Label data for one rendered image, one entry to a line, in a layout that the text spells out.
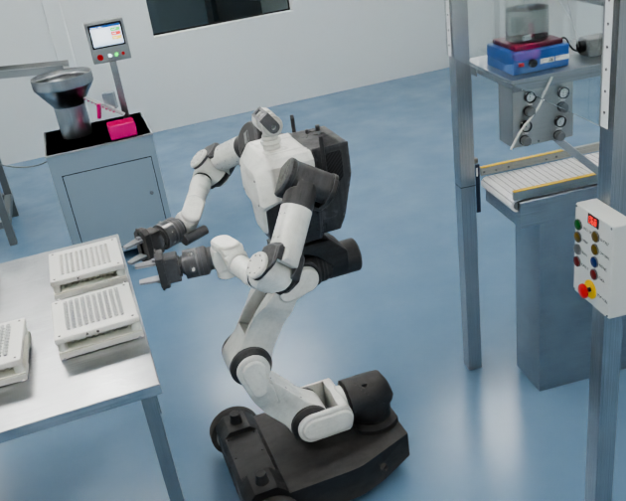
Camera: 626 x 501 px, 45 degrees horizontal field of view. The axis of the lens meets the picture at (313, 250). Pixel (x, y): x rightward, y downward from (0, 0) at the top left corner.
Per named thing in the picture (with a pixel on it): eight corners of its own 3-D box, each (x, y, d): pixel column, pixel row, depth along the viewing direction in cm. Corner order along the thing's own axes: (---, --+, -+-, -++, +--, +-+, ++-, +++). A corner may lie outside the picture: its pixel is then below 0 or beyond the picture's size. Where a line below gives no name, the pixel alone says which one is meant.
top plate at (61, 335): (56, 346, 216) (54, 340, 215) (52, 308, 237) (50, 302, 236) (140, 322, 222) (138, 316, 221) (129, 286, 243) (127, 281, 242)
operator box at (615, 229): (608, 319, 191) (613, 227, 180) (572, 289, 206) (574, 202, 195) (630, 314, 192) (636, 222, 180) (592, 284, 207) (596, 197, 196)
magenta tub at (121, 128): (111, 141, 443) (107, 126, 440) (109, 135, 454) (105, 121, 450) (138, 135, 447) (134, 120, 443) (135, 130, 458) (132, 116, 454)
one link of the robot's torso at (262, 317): (247, 368, 266) (313, 256, 257) (261, 396, 251) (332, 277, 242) (210, 355, 258) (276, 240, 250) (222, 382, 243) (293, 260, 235)
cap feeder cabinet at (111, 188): (79, 272, 466) (44, 157, 432) (75, 239, 515) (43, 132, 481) (179, 247, 481) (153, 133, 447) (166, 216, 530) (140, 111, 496)
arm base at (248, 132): (266, 155, 260) (284, 128, 256) (279, 177, 252) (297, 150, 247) (231, 142, 251) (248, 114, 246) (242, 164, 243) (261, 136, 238)
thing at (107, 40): (109, 125, 474) (83, 25, 446) (108, 121, 483) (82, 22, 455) (146, 118, 480) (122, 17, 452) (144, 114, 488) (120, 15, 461)
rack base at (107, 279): (120, 253, 279) (118, 248, 278) (128, 281, 258) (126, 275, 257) (53, 270, 273) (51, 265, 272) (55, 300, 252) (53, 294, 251)
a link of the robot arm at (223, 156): (199, 143, 271) (235, 125, 255) (226, 165, 277) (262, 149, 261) (186, 168, 266) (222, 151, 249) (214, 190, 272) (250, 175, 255)
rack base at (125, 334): (61, 360, 218) (58, 354, 217) (57, 321, 239) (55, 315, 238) (144, 336, 224) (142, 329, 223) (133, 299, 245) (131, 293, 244)
